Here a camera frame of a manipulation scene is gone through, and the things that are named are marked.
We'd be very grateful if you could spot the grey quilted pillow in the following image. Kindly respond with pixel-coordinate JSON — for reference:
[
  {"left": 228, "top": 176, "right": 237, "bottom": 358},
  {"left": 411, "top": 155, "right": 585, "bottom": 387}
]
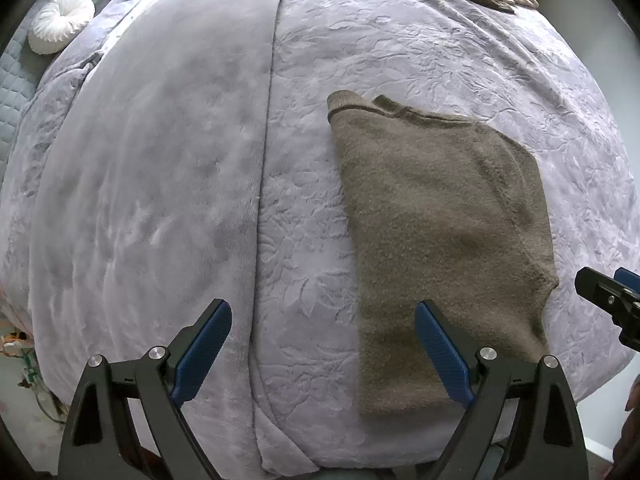
[{"left": 0, "top": 0, "right": 101, "bottom": 171}]

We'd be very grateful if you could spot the colourful clutter on floor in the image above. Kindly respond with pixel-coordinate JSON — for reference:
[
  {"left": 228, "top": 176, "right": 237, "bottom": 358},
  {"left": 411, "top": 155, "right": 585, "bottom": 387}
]
[{"left": 0, "top": 317, "right": 68, "bottom": 423}]

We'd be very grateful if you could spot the person's right hand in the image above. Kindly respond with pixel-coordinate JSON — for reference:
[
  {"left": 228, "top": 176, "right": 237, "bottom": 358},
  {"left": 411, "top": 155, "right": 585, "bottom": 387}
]
[{"left": 611, "top": 374, "right": 640, "bottom": 478}]

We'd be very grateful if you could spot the white round pleated pillow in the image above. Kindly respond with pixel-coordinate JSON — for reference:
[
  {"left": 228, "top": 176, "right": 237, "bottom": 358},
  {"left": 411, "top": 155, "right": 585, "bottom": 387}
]
[{"left": 27, "top": 0, "right": 97, "bottom": 56}]

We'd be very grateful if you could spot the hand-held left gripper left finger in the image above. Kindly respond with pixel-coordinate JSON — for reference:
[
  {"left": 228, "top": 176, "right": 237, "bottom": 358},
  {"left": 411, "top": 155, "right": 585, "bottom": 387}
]
[{"left": 57, "top": 298, "right": 233, "bottom": 480}]

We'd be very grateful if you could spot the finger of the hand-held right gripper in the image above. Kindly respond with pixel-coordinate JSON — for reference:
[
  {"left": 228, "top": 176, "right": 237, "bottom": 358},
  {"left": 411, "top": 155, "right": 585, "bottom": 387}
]
[
  {"left": 614, "top": 267, "right": 640, "bottom": 295},
  {"left": 575, "top": 267, "right": 632, "bottom": 317}
]

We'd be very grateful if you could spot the lavender embossed plush blanket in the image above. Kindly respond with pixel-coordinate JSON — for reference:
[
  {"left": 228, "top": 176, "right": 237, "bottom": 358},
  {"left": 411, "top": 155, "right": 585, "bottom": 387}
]
[{"left": 0, "top": 0, "right": 638, "bottom": 476}]

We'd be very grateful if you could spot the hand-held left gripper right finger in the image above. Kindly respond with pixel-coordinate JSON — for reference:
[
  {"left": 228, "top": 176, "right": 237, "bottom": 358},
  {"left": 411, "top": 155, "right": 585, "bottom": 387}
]
[{"left": 415, "top": 300, "right": 591, "bottom": 480}]

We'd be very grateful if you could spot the taupe knit sweater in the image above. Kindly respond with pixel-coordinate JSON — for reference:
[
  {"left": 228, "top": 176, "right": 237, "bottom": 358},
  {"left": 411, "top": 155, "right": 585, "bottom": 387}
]
[{"left": 327, "top": 90, "right": 562, "bottom": 422}]

